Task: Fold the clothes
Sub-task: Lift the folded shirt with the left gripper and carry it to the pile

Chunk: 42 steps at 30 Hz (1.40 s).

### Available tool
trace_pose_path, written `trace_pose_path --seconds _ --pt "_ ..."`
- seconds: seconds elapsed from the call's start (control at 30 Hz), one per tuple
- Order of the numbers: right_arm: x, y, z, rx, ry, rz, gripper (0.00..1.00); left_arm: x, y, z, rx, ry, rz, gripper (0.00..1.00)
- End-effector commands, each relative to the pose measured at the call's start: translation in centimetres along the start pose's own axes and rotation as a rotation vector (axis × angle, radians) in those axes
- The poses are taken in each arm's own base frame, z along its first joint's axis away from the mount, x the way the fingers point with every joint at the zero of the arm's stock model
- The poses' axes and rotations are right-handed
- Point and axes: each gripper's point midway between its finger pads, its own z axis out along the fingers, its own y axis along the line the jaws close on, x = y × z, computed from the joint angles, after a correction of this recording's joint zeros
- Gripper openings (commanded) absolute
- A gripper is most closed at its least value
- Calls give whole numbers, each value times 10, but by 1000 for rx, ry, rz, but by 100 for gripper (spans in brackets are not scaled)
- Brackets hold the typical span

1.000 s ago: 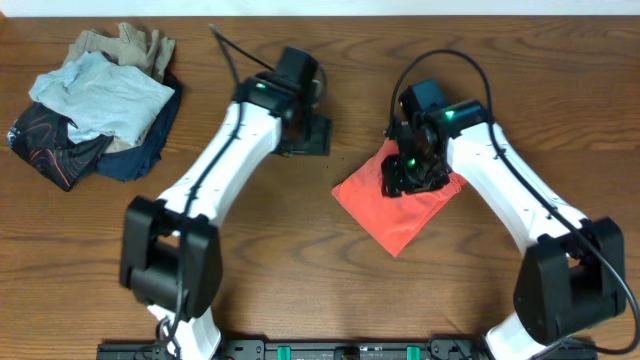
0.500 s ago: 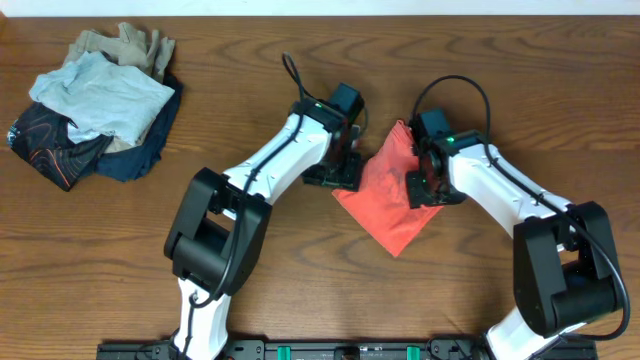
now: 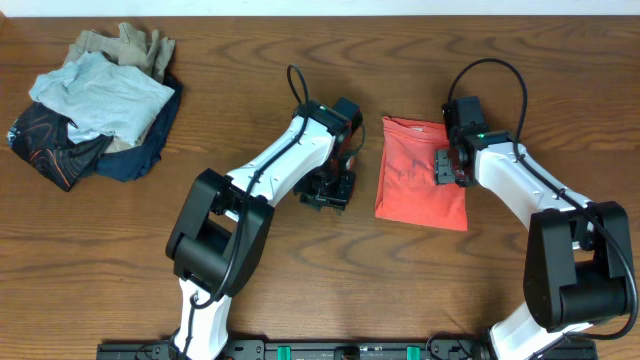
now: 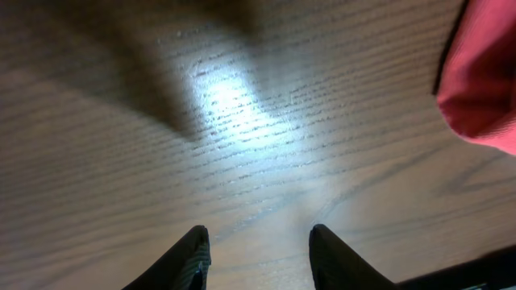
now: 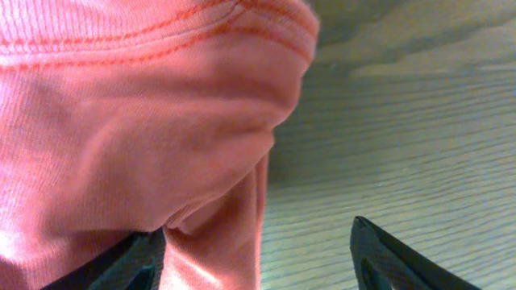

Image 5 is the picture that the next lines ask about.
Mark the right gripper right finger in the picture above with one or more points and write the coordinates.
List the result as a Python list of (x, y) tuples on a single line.
[(382, 262)]

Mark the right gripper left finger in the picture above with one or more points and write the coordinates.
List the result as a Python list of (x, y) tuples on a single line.
[(135, 263)]

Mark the red printed t-shirt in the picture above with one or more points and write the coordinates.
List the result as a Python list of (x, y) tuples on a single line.
[(122, 117)]

